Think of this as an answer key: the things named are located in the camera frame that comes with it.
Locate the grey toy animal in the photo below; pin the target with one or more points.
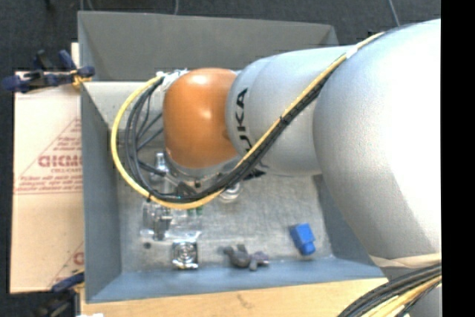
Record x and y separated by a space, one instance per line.
243 258

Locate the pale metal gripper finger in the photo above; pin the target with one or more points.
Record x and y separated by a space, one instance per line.
163 226
149 215

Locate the blue plastic cap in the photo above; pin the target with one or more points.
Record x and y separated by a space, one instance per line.
302 237

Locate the grey metal bin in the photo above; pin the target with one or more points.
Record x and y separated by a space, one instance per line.
259 230

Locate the shiny square metal piece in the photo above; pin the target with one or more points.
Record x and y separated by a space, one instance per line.
185 254

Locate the brown cardboard board, red print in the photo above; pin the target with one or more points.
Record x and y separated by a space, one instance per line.
44 159

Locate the clear glass jar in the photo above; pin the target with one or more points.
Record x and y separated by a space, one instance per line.
231 195

